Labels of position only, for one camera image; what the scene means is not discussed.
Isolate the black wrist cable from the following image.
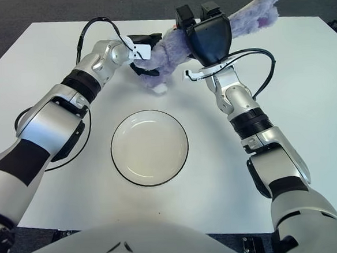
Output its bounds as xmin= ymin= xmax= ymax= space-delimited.
xmin=6 ymin=16 xmax=137 ymax=174
xmin=220 ymin=46 xmax=280 ymax=100

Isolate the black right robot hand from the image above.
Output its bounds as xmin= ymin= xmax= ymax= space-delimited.
xmin=174 ymin=0 xmax=235 ymax=69

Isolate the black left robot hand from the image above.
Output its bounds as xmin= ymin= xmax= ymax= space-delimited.
xmin=125 ymin=32 xmax=166 ymax=80

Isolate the grey robot torso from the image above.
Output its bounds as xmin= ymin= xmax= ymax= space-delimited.
xmin=0 ymin=213 xmax=248 ymax=253

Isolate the white plate with black rim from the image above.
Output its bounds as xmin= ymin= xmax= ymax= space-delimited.
xmin=107 ymin=107 xmax=192 ymax=190

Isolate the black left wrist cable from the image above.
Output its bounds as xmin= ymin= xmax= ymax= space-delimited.
xmin=6 ymin=16 xmax=137 ymax=174

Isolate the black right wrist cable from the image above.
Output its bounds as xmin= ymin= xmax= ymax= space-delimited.
xmin=220 ymin=46 xmax=280 ymax=100

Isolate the purple plush bunny doll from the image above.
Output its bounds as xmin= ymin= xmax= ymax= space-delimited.
xmin=129 ymin=0 xmax=291 ymax=96

